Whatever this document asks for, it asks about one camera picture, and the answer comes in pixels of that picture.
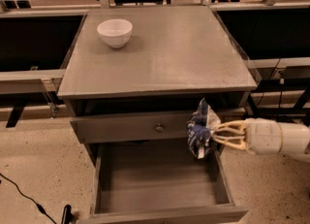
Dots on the metal rail frame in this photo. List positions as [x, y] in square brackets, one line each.
[275, 43]
[36, 46]

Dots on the white ceramic bowl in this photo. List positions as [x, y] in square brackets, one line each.
[116, 33]

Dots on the blue chip bag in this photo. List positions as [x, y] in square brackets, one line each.
[200, 129]

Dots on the grey wooden drawer cabinet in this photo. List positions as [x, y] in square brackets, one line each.
[176, 56]

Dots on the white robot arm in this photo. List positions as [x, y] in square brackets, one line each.
[295, 139]

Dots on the left metal rail frame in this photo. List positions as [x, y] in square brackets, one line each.
[36, 46]

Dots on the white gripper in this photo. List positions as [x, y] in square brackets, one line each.
[263, 136]

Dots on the brass round drawer knob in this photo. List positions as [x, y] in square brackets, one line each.
[159, 128]

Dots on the right metal rail frame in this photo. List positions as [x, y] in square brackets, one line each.
[275, 43]

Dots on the grey top drawer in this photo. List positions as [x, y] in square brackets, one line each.
[135, 126]

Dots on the grey open middle drawer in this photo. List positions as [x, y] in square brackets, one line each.
[159, 182]

